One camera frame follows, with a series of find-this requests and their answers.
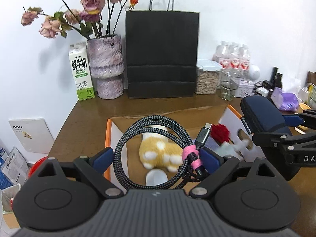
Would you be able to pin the yellow white plush alpaca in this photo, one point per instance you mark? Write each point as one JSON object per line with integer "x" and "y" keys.
{"x": 157, "y": 151}

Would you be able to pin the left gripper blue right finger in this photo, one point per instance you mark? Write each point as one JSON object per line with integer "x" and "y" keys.
{"x": 211, "y": 160}

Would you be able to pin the white panel against wall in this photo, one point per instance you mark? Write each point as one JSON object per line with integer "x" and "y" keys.
{"x": 33, "y": 134}

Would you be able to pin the small white round speaker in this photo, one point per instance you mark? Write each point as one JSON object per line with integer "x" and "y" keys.
{"x": 253, "y": 72}

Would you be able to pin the white charger with cable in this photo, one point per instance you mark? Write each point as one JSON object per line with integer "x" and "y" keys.
{"x": 263, "y": 88}

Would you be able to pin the stack of papers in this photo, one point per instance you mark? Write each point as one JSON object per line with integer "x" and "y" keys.
{"x": 14, "y": 168}

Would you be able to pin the water bottle right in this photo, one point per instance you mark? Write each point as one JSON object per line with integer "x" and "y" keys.
{"x": 244, "y": 58}

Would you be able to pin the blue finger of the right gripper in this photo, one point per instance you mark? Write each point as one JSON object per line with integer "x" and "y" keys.
{"x": 308, "y": 118}
{"x": 293, "y": 120}

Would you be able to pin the red artificial rose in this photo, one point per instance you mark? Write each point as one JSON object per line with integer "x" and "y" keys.
{"x": 220, "y": 133}

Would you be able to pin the white floral tin box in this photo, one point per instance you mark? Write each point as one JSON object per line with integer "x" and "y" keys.
{"x": 244, "y": 89}

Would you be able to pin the clear container with seeds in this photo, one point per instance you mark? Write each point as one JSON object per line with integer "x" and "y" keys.
{"x": 208, "y": 73}

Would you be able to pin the navy blue zip case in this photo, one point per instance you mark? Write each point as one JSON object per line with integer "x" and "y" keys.
{"x": 260, "y": 115}

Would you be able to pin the white green milk carton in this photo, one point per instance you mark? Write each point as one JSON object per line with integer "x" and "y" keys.
{"x": 81, "y": 72}

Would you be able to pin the purple tissue pack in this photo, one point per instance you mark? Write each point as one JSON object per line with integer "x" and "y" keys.
{"x": 284, "y": 101}

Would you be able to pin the purple textured vase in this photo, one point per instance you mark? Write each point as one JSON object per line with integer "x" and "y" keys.
{"x": 106, "y": 62}

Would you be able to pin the empty glass cup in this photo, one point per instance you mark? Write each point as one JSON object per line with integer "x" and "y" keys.
{"x": 230, "y": 79}

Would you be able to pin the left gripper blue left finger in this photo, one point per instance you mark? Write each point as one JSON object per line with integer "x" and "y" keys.
{"x": 101, "y": 161}

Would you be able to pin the red round object on floor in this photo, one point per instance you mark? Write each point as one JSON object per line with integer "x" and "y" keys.
{"x": 36, "y": 166}

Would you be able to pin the black paper shopping bag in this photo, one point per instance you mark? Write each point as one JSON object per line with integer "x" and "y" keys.
{"x": 161, "y": 53}

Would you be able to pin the water bottle middle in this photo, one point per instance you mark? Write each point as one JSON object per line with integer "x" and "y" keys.
{"x": 234, "y": 59}

